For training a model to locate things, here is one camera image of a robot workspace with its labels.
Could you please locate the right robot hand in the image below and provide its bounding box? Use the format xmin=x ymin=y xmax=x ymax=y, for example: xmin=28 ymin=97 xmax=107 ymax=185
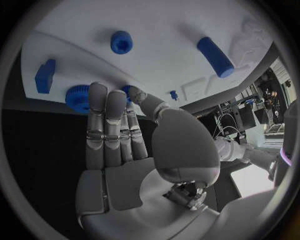
xmin=75 ymin=81 xmax=222 ymax=240

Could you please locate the white task board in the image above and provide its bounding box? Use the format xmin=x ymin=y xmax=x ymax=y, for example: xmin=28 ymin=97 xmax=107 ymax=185
xmin=20 ymin=0 xmax=276 ymax=116

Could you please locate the blue gear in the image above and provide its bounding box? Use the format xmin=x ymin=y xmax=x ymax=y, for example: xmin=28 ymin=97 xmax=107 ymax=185
xmin=64 ymin=84 xmax=92 ymax=114

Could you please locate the workshop rack with equipment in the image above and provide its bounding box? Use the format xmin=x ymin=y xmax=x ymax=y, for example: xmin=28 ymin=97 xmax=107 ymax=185
xmin=197 ymin=67 xmax=290 ymax=137

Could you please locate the blue block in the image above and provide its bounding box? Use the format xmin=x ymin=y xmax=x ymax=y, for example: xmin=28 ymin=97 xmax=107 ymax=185
xmin=34 ymin=58 xmax=57 ymax=95

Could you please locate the blue round plug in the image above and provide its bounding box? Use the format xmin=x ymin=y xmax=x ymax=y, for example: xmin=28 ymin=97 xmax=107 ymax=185
xmin=110 ymin=30 xmax=135 ymax=55

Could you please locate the blue long cylinder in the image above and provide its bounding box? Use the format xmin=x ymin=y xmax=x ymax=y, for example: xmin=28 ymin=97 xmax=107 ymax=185
xmin=196 ymin=36 xmax=236 ymax=79

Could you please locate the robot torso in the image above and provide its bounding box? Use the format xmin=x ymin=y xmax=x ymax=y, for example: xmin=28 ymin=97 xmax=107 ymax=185
xmin=268 ymin=98 xmax=300 ymax=188

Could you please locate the white cable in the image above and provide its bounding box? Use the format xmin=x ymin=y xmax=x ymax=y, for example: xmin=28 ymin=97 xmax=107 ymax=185
xmin=217 ymin=112 xmax=237 ymax=133
xmin=220 ymin=125 xmax=243 ymax=141

